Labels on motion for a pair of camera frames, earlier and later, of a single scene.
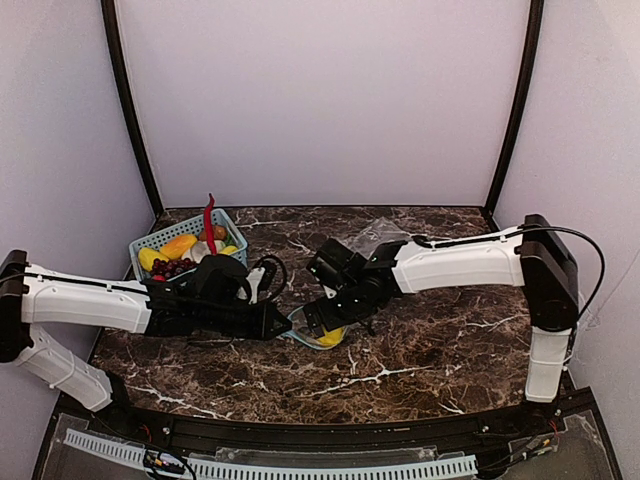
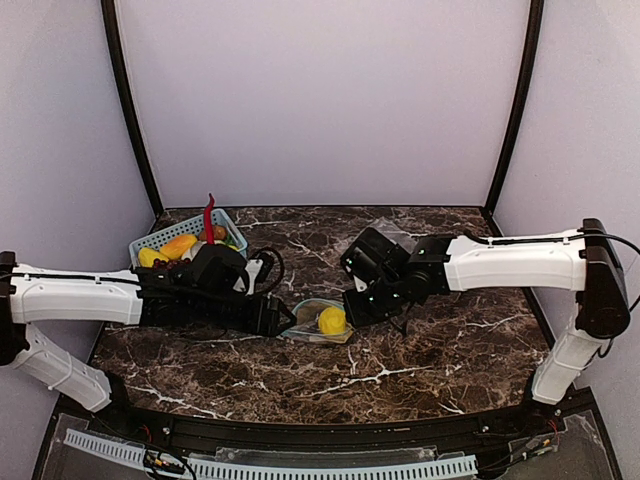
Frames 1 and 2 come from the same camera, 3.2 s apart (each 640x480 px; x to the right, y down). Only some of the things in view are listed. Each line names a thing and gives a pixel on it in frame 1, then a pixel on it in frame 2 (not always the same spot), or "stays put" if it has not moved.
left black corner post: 109,16 stays put
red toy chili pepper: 208,222 stays put
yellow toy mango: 146,256 stays put
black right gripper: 329,310 → 360,304
